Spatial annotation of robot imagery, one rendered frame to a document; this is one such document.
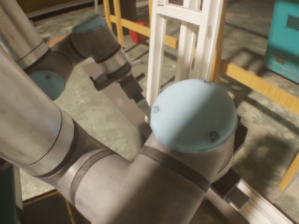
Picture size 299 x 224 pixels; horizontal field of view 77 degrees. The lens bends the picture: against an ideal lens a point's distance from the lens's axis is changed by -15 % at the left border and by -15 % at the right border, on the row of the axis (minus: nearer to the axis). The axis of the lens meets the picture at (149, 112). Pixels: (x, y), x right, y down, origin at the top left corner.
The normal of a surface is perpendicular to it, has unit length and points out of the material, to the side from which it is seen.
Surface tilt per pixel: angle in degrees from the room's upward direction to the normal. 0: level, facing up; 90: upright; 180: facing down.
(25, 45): 78
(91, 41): 88
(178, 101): 19
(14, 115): 87
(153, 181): 25
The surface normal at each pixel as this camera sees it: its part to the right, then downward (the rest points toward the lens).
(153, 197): -0.13, -0.41
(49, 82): 0.11, 0.67
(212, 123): -0.26, -0.57
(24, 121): 0.85, 0.25
